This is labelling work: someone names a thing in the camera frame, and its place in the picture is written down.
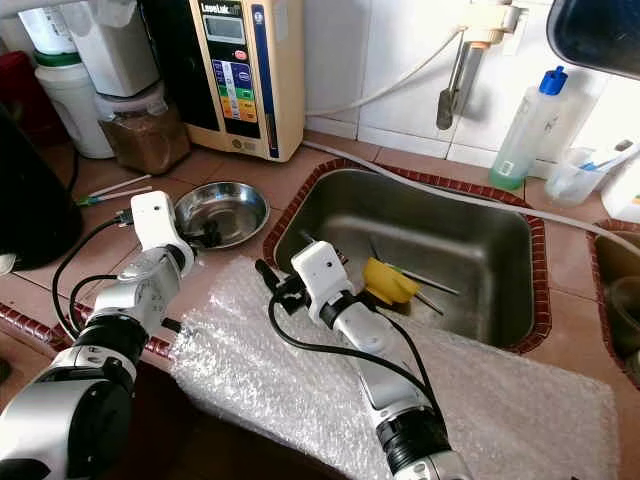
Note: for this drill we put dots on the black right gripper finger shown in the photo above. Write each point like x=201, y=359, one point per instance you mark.
x=267, y=273

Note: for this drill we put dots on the yellow plastic cup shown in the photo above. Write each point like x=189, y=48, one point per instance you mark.
x=392, y=282

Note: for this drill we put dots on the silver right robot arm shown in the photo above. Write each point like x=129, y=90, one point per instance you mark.
x=390, y=390

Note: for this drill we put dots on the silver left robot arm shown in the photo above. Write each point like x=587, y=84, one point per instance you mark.
x=100, y=350

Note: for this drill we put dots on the white green-tipped stick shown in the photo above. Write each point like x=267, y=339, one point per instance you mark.
x=115, y=196
x=115, y=186

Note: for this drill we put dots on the brown powder jar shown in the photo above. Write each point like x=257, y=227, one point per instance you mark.
x=145, y=138

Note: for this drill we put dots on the cream water ionizer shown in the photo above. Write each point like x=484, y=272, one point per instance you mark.
x=240, y=80

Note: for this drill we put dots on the black kettle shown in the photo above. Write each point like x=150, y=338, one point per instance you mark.
x=35, y=200

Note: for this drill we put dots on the white container green lid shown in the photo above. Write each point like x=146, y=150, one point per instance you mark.
x=75, y=110

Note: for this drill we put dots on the large steel sink basin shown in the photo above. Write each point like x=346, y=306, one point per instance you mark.
x=470, y=230

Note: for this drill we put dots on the white plastic jug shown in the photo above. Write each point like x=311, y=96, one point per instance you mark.
x=115, y=50

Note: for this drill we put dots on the red plastic container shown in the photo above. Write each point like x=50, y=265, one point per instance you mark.
x=20, y=95

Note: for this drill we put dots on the clear bubble wrap sheet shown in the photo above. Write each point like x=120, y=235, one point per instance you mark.
x=510, y=420

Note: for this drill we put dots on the clear bottle blue cap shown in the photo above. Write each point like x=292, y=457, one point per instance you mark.
x=528, y=130

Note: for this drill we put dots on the clear plastic cup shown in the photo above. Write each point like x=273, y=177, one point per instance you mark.
x=575, y=185

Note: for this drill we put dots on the small steel sink basin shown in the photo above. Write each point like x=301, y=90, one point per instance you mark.
x=622, y=300

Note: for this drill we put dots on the blue white toothbrush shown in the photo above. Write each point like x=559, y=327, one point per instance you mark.
x=610, y=155

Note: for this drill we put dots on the white detergent bottle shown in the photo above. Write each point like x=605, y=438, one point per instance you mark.
x=625, y=190

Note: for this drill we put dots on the dark blue pan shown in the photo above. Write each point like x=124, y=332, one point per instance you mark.
x=600, y=35

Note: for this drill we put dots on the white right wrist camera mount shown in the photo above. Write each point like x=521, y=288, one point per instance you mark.
x=320, y=278

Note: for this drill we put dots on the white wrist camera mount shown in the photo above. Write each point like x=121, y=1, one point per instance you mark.
x=160, y=222
x=320, y=278

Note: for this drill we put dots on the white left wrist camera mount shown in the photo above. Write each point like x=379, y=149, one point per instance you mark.
x=160, y=222

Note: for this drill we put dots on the steel wall faucet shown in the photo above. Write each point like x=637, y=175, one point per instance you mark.
x=490, y=20

